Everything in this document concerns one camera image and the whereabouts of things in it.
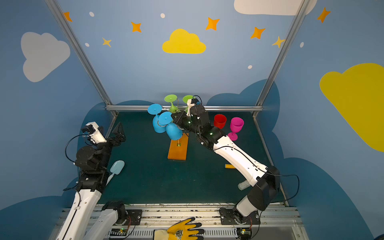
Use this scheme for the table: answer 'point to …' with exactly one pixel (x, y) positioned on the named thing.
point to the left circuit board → (119, 232)
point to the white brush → (244, 185)
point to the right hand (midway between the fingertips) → (172, 112)
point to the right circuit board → (244, 233)
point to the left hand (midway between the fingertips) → (109, 124)
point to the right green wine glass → (186, 97)
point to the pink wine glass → (236, 124)
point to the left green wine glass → (171, 98)
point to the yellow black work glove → (182, 230)
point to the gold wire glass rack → (178, 144)
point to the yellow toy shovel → (229, 166)
